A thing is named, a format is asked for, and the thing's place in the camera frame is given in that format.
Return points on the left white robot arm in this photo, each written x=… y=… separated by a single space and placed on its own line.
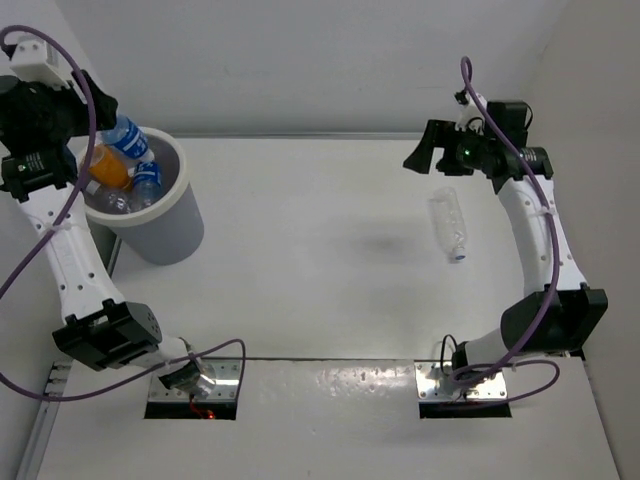
x=101 y=329

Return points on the blue label water bottle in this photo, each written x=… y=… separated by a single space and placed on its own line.
x=147 y=185
x=127 y=138

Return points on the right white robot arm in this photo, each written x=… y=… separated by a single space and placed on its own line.
x=559 y=310

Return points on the metal base plate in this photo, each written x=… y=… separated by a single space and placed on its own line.
x=220 y=382
x=434 y=386

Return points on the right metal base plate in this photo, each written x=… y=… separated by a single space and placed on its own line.
x=434 y=386

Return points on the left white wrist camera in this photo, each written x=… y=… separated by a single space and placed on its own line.
x=34 y=60

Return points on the white round plastic bin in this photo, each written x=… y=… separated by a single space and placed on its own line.
x=171 y=229

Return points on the orange juice bottle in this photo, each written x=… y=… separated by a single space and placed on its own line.
x=109 y=170

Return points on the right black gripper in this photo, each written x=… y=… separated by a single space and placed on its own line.
x=439 y=133

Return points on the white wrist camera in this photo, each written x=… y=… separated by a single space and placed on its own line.
x=469 y=111
x=34 y=60

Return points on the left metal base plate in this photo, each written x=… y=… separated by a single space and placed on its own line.
x=220 y=382

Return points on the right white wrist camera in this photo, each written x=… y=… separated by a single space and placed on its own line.
x=469 y=111

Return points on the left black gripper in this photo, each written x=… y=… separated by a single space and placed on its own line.
x=38 y=92

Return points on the apple juice labelled clear bottle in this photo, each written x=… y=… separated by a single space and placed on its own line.
x=112 y=201

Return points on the clear bottle blue white cap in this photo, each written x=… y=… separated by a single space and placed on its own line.
x=93 y=187

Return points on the clear crushed bottle white cap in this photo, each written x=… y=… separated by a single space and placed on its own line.
x=449 y=225

